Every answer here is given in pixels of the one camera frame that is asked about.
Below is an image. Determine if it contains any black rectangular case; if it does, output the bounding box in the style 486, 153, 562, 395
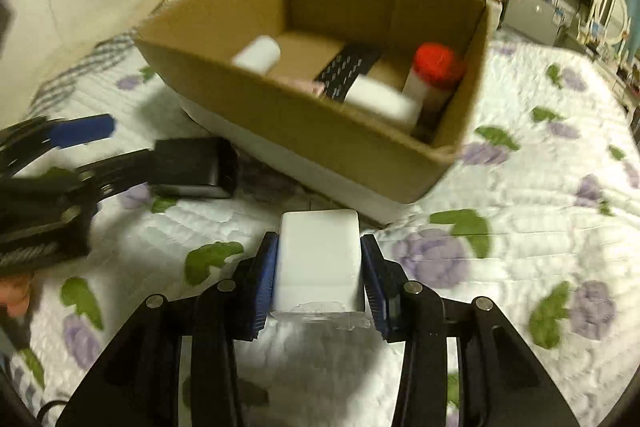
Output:
148, 136, 239, 199

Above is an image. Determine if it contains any white cylinder bottle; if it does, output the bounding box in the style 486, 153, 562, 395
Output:
231, 36, 281, 75

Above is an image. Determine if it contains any white rectangular block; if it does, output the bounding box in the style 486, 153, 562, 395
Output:
272, 209, 364, 314

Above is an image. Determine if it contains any red patterned card box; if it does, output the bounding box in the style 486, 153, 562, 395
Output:
277, 76, 326, 98

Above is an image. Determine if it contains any black cylinder tube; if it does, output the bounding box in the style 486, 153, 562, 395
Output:
314, 43, 382, 102

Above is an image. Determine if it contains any white charger adapter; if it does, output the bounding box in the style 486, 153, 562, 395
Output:
344, 75, 422, 132

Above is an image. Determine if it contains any red capped white bottle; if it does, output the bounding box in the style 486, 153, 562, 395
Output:
402, 42, 465, 115

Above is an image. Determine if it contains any person's left hand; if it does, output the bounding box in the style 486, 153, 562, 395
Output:
0, 274, 32, 319

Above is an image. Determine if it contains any grey checked bed sheet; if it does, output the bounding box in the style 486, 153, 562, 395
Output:
26, 29, 136, 119

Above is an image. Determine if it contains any open cardboard box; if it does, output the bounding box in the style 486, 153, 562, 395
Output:
136, 0, 488, 223

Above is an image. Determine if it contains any silver mini fridge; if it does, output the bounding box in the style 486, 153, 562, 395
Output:
500, 0, 560, 46

